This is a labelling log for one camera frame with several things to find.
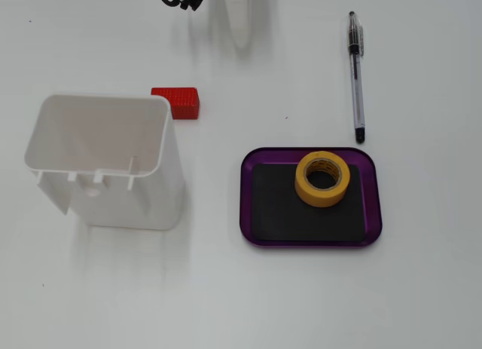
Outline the yellow masking tape roll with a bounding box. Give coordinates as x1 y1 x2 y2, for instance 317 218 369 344
294 150 352 209

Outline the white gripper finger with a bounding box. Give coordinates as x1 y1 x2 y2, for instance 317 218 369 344
221 0 255 50

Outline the red perforated block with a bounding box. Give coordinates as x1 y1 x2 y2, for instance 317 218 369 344
150 86 201 121

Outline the purple metal tray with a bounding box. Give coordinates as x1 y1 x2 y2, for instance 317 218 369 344
238 146 383 250

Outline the clear black ballpoint pen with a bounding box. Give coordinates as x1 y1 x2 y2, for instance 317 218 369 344
346 11 368 145

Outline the white plastic container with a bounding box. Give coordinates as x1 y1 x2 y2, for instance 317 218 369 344
23 93 187 231

